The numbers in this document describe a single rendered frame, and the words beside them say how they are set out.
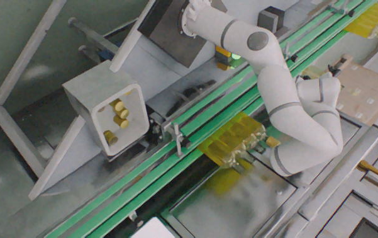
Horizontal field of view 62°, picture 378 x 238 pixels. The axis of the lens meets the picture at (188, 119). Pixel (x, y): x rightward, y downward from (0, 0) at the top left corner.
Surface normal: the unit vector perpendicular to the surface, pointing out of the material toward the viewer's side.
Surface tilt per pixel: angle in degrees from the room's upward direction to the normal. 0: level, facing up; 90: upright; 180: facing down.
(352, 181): 90
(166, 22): 1
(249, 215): 90
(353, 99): 90
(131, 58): 0
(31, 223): 90
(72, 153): 0
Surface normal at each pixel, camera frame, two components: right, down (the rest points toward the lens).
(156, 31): 0.68, 0.52
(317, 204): -0.06, -0.68
